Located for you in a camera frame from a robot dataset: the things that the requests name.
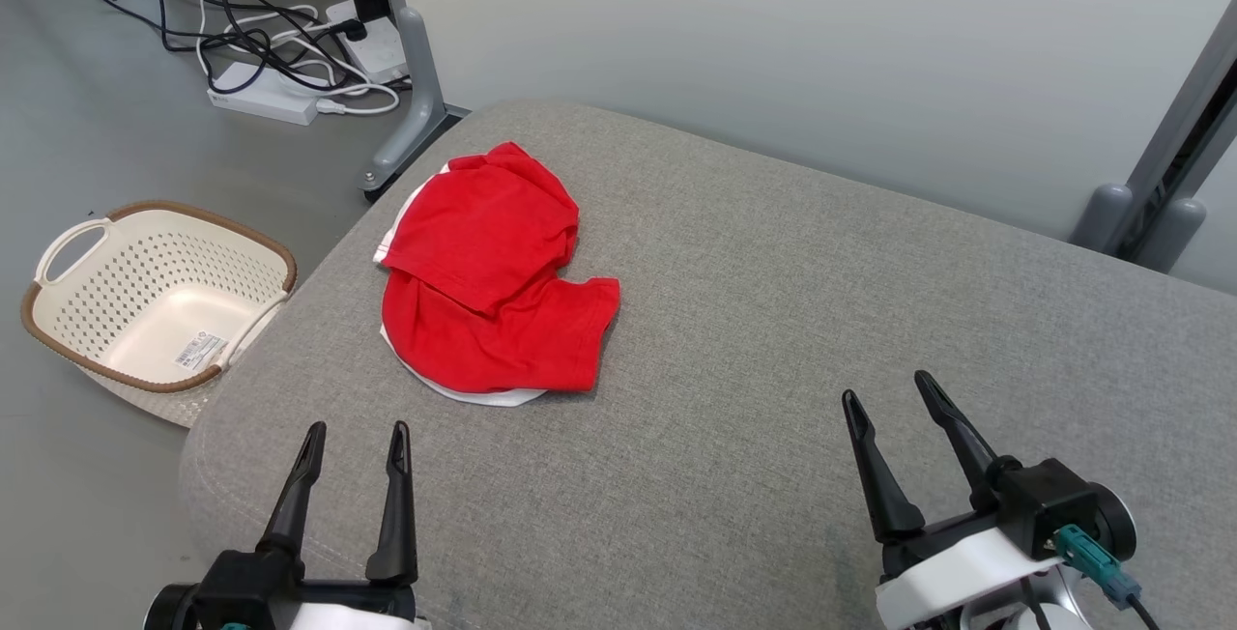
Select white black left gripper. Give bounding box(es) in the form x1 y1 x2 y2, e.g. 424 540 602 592
256 420 432 630

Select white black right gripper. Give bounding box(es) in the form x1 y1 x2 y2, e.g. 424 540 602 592
841 369 1062 630

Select red white shorts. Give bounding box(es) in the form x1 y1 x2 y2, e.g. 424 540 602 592
374 140 621 409

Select white barcode sticker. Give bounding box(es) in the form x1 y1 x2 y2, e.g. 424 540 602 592
174 334 229 371

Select cream brown-rimmed laundry basket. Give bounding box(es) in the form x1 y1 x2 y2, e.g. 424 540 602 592
21 200 299 428

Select long white power strip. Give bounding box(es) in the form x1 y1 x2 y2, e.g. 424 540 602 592
208 60 320 127

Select grey partition leg with foot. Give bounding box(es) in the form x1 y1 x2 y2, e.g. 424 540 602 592
360 0 471 204

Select square white power strip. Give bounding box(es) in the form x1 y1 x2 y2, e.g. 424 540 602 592
326 0 409 86

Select right cable with teal plug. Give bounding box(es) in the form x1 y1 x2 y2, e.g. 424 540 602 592
1053 524 1163 630

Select grey grooved partition post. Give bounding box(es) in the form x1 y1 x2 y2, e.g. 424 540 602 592
1071 0 1237 273

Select black floor cable bundle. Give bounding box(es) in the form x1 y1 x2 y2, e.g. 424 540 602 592
63 0 373 82

